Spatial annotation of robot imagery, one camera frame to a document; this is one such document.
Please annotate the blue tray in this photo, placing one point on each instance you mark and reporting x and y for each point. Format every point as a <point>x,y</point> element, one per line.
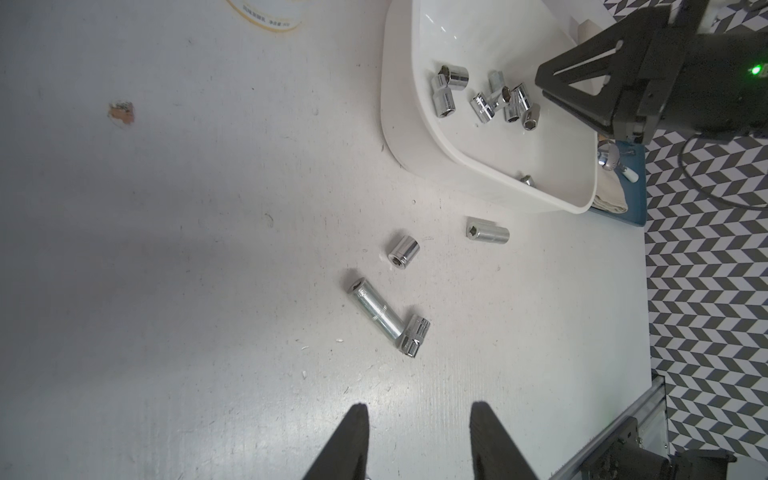
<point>634,157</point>

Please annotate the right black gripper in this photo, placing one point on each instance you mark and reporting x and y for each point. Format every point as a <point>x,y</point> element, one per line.
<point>691,80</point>

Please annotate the white handled spoon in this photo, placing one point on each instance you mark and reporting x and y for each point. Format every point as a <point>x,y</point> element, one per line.
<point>609,159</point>

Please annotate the long silver socket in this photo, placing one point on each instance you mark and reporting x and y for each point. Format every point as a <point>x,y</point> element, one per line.
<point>377,309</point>
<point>486,231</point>

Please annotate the aluminium front rail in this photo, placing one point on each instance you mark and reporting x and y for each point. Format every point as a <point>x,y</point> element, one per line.
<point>643,423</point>

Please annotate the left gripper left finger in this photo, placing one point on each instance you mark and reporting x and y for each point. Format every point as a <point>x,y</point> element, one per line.
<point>345,454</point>

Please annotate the clear plastic lid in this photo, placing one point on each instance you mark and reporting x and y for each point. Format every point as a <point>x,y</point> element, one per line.
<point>272,15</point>

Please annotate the white plastic storage box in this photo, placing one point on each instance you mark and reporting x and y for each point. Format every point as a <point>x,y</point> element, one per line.
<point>483,160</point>

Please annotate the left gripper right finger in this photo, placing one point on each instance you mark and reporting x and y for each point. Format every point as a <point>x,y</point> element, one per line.
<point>494,453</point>

